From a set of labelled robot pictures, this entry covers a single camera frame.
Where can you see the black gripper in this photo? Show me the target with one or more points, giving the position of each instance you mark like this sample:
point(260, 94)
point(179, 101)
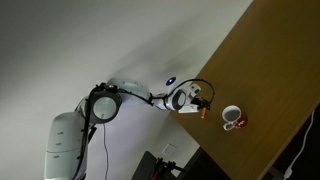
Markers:
point(199, 101)

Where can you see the orange marker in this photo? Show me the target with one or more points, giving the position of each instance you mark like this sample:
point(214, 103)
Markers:
point(204, 114)

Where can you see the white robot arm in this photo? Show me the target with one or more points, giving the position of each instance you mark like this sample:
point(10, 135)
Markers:
point(63, 146)

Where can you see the white red patterned mug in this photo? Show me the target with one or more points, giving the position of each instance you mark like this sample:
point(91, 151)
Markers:
point(240, 124)

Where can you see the black red clamp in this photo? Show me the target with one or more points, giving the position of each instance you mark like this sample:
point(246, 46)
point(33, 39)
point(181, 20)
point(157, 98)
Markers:
point(163, 166)

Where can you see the black flat panel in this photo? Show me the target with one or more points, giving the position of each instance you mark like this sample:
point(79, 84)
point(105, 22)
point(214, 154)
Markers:
point(143, 168)

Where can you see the white wall outlet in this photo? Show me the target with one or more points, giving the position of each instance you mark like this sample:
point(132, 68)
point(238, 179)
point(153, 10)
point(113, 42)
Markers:
point(170, 150)

